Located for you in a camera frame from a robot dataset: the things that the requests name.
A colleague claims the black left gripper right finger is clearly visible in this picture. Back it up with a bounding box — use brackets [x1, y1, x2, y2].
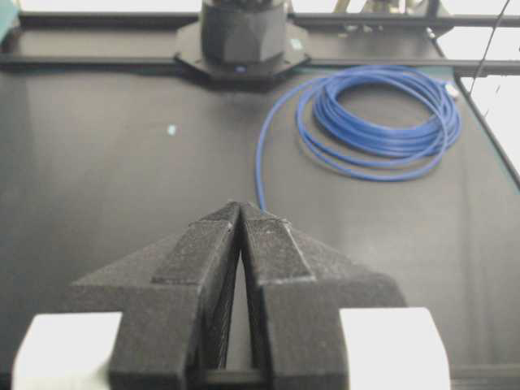
[240, 203, 406, 389]

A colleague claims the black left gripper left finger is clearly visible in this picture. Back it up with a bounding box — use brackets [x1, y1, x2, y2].
[63, 201, 241, 389]

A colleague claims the blue LAN cable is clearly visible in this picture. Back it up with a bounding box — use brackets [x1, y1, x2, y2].
[254, 65, 462, 216]

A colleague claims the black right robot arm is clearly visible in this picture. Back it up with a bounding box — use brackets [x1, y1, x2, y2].
[177, 1, 405, 389]

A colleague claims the thin black hanging wire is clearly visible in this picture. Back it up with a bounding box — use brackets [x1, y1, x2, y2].
[474, 0, 514, 79]

